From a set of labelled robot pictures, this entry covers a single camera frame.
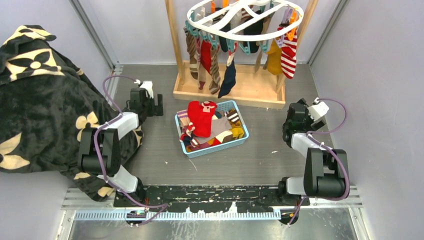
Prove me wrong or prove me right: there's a beige maroon-toe sock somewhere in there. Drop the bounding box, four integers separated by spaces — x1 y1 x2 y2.
196 38 206 90

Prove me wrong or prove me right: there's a brown beige striped sock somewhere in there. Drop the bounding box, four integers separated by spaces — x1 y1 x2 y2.
209 48 221 95

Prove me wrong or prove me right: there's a white oval clip hanger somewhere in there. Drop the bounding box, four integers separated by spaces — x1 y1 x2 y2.
186 0 305 42

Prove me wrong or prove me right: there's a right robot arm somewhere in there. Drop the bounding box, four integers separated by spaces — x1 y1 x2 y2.
277 98 350 206

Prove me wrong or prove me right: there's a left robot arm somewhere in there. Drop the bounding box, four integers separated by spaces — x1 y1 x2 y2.
77 86 164 207

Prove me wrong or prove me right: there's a wooden hanger stand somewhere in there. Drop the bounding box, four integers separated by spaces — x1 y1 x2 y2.
165 0 317 109

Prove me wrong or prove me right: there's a purple striped beige sock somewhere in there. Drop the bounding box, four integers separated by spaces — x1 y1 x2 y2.
176 109 191 127

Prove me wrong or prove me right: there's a red white patterned sock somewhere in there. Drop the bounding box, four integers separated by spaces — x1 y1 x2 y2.
187 101 217 138

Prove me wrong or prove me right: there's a mustard yellow hanging sock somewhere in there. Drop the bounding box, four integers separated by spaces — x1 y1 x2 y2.
266 40 283 75

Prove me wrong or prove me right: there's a grey sock in basket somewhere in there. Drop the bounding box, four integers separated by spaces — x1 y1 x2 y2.
210 116 232 138

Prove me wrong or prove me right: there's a red white striped sock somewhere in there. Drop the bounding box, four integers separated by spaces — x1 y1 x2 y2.
276 30 298 79

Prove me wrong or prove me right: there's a light blue plastic basket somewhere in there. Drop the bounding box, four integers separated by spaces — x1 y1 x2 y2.
175 100 249 159

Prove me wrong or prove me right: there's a brown striped hanging sock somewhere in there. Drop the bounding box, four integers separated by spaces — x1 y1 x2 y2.
184 27 199 80

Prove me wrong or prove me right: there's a black floral blanket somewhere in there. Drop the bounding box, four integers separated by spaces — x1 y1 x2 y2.
0 25 145 202

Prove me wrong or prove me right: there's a black hanging sock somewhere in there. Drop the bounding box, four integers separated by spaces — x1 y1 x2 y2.
241 9 264 54

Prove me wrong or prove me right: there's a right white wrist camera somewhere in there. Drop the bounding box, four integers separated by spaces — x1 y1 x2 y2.
307 100 330 122

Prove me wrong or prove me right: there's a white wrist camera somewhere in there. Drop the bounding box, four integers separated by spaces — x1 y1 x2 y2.
139 80 154 99
307 100 330 122

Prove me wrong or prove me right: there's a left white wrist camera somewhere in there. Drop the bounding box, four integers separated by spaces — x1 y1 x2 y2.
139 80 154 99

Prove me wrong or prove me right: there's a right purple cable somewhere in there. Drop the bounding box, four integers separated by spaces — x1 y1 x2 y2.
287 97 351 227

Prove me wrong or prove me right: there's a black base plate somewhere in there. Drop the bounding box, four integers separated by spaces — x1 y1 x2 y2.
113 184 311 214

